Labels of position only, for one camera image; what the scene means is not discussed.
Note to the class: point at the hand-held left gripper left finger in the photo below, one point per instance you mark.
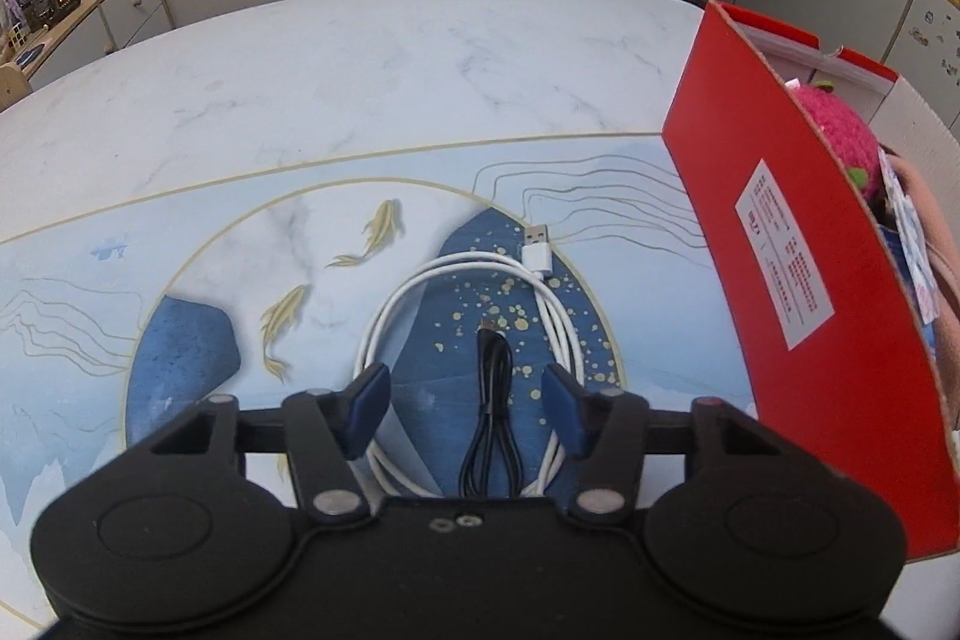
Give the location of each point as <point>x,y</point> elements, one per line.
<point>367,407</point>

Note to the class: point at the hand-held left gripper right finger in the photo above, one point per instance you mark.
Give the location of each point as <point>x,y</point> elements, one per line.
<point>564,411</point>

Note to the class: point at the red cardboard box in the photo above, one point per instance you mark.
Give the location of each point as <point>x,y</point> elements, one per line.
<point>787,280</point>

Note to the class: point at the small blue box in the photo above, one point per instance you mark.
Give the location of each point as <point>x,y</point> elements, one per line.
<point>907,235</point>

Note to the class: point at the pink fuzzy plush toy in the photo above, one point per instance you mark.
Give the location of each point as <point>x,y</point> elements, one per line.
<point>840,126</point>

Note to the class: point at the pink fleece cloth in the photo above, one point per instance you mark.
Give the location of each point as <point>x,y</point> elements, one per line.
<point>941,227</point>

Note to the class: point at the white wooden sideboard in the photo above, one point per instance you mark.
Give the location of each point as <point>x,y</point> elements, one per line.
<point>105,18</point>

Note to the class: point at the small wooden chair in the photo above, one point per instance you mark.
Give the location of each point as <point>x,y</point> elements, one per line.
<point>11,85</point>

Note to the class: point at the white fridge with magnets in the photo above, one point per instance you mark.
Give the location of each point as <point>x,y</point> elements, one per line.
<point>926,48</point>

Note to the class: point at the dark jars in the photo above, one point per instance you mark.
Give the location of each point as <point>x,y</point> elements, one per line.
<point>45,6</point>

